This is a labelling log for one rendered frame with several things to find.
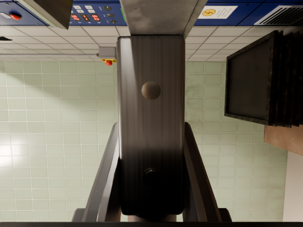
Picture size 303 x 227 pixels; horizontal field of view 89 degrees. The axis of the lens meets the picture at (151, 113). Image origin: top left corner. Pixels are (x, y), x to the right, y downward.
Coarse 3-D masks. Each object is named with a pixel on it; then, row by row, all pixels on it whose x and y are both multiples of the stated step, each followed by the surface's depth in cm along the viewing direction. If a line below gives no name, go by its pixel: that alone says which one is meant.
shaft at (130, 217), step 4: (128, 216) 9; (132, 216) 8; (136, 216) 8; (168, 216) 8; (172, 216) 9; (176, 216) 9; (128, 220) 9; (132, 220) 8; (136, 220) 8; (140, 220) 8; (144, 220) 8; (148, 220) 8; (152, 220) 8; (156, 220) 8; (160, 220) 8; (164, 220) 8; (168, 220) 8; (172, 220) 9; (176, 220) 9
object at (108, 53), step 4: (100, 48) 93; (104, 48) 93; (108, 48) 93; (112, 48) 93; (100, 52) 93; (104, 52) 93; (108, 52) 93; (112, 52) 93; (100, 56) 93; (104, 56) 93; (108, 56) 93; (112, 56) 93; (108, 60) 97; (112, 60) 97; (116, 60) 98
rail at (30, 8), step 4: (20, 0) 28; (24, 4) 29; (28, 4) 29; (28, 8) 31; (32, 8) 30; (36, 12) 32; (40, 16) 33; (44, 16) 33; (44, 20) 35; (48, 20) 35; (52, 24) 37
